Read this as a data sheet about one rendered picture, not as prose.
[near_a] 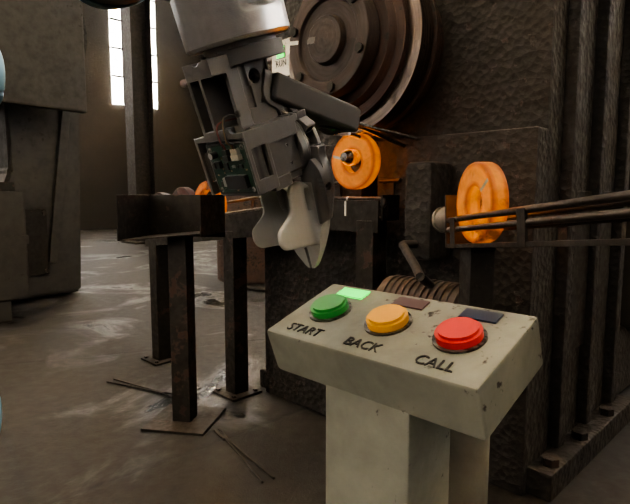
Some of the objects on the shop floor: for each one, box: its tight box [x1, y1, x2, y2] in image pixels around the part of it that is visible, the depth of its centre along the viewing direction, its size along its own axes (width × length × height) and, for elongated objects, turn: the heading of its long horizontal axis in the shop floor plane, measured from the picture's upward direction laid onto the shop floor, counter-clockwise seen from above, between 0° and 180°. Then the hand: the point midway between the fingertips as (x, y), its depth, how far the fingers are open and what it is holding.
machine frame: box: [260, 0, 630, 502], centre depth 177 cm, size 73×108×176 cm
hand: (315, 252), depth 53 cm, fingers closed
